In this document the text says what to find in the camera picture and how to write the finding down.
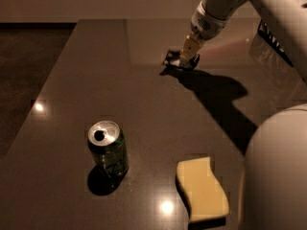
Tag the black wire basket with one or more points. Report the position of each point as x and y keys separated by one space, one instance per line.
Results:
x=264 y=31

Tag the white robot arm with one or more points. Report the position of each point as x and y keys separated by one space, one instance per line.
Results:
x=274 y=181

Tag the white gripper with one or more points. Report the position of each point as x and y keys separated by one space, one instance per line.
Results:
x=207 y=24

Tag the green soda can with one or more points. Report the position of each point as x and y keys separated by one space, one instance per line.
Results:
x=107 y=144

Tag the black rxbar chocolate bar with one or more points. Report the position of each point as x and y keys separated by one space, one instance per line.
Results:
x=173 y=59

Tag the yellow sponge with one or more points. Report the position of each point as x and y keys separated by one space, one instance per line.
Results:
x=202 y=190

